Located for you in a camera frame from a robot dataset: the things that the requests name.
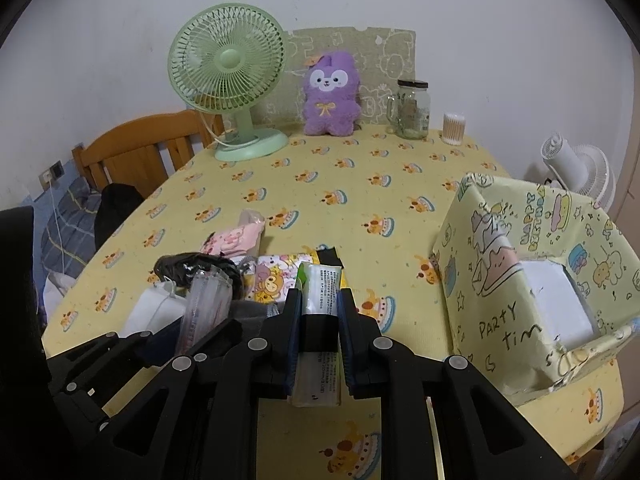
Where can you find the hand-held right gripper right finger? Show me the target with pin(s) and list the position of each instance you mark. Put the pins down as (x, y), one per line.
(345, 345)

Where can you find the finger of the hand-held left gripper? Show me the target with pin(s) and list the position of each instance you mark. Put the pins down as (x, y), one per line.
(100, 355)

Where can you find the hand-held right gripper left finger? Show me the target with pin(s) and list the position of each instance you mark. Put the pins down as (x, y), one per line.
(294, 345)

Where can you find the green-capped white tube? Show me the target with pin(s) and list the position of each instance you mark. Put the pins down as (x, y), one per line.
(320, 287)

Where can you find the colourful cartoon pouch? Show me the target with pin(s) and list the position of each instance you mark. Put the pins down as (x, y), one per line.
(272, 277)

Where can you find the long clear plastic pack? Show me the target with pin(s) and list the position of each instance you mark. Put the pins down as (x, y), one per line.
(205, 305)

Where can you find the pink small packet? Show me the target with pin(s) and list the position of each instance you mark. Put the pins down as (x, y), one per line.
(230, 240)

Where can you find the cartoon printed storage box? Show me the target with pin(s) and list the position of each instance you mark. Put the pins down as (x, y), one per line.
(500, 280)

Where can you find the white bedding cloth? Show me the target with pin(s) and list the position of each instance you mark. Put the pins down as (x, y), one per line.
(60, 282)

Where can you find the small clear plastic packet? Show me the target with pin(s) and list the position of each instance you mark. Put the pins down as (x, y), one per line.
(251, 220)

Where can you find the blue plaid bedding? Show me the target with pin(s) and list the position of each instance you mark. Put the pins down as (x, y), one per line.
(67, 225)

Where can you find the black cloth on chair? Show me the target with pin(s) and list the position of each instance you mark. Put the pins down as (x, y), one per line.
(117, 212)

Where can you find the yellow printed tablecloth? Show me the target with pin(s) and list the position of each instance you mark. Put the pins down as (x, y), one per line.
(340, 200)

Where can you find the wooden chair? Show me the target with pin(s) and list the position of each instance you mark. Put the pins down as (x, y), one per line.
(135, 150)

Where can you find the cotton swab container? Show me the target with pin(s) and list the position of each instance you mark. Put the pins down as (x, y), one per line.
(454, 130)

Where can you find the glass jar with black lid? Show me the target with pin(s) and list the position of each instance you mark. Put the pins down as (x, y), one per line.
(412, 110)

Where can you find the purple plush toy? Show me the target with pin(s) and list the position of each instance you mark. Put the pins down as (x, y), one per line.
(330, 100)

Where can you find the green desk fan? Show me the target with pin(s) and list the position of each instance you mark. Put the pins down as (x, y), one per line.
(227, 60)

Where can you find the beige printed board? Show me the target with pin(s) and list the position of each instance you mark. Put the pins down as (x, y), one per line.
(385, 55)

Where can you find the white standing fan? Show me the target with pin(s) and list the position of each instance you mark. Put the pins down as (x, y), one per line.
(585, 170)

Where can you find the wall socket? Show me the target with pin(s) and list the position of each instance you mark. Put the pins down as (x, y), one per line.
(52, 172)

